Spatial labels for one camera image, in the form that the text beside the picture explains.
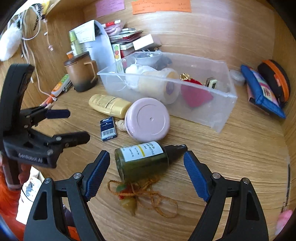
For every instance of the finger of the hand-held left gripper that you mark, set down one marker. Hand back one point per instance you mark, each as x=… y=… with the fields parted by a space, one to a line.
x=74 y=138
x=57 y=113

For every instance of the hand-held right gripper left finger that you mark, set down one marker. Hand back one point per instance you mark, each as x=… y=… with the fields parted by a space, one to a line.
x=98 y=173

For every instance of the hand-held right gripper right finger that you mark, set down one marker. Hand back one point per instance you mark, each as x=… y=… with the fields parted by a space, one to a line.
x=196 y=176

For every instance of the small blue staples box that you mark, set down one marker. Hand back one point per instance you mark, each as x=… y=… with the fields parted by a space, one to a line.
x=108 y=129

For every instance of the dark green pump bottle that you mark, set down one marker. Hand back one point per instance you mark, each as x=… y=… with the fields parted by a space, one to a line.
x=143 y=166

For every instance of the cream yellow lotion bottle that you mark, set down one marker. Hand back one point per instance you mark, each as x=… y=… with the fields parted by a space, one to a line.
x=108 y=105

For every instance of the small beige shell trinket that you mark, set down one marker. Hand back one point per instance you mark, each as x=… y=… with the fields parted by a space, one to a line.
x=120 y=125

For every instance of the clear plastic storage box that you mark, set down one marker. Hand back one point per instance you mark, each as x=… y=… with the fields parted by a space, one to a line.
x=208 y=111

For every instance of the lilac round jar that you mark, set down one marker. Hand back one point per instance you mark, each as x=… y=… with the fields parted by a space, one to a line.
x=148 y=120

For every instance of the person's left forearm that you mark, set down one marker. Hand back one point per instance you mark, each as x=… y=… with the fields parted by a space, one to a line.
x=7 y=204

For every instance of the wooden desktop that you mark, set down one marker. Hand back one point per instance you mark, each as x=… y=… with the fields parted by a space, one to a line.
x=231 y=150

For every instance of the person's left hand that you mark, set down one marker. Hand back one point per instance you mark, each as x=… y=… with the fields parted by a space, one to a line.
x=24 y=173

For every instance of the orange pen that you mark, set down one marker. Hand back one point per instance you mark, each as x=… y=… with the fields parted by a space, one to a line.
x=47 y=100

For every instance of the orange white tube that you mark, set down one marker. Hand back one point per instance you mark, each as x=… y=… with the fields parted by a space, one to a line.
x=60 y=84

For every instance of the brown mug with lid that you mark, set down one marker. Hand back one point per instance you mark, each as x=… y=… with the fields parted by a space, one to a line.
x=78 y=76

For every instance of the white plush toy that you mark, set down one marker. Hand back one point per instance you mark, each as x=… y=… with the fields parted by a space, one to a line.
x=9 y=41

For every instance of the small orange box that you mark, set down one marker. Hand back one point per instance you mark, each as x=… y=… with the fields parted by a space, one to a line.
x=69 y=55

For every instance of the white printed cloth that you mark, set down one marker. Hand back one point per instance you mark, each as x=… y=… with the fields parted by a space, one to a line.
x=30 y=192

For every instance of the light green bottle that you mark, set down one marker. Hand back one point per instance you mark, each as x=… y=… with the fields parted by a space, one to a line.
x=73 y=38

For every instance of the red cloth pouch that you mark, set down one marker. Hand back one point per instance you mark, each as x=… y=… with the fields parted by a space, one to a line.
x=196 y=95

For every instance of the fruit printed card box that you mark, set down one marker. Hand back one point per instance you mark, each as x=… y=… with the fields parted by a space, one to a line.
x=116 y=52

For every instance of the white fluffy puff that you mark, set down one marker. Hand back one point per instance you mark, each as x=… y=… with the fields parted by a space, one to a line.
x=134 y=70

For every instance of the cream jar purple label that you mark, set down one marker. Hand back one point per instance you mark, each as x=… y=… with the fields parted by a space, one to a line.
x=152 y=85

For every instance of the pink fluffy item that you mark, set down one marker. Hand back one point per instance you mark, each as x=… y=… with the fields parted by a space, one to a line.
x=283 y=221

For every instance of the gold foil trinket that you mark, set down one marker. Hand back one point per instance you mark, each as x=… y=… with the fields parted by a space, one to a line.
x=185 y=76

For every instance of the white bowl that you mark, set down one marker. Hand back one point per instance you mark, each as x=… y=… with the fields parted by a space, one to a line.
x=145 y=60

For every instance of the blue patchwork pouch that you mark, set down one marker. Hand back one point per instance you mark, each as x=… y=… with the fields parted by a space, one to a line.
x=256 y=92

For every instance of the stack of books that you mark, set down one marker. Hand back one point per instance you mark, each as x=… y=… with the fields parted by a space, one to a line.
x=126 y=34

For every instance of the small clear round container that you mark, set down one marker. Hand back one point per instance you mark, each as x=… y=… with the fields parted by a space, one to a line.
x=237 y=77

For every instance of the white rectangular box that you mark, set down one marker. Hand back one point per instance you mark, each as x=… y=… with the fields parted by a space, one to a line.
x=143 y=42

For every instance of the pink sticky note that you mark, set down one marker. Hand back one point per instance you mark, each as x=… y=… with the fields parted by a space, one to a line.
x=108 y=7

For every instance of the black orange zip case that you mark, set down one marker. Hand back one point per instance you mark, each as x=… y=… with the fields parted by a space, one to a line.
x=275 y=76

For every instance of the orange sticky note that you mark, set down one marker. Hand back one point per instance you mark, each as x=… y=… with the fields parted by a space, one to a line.
x=161 y=7

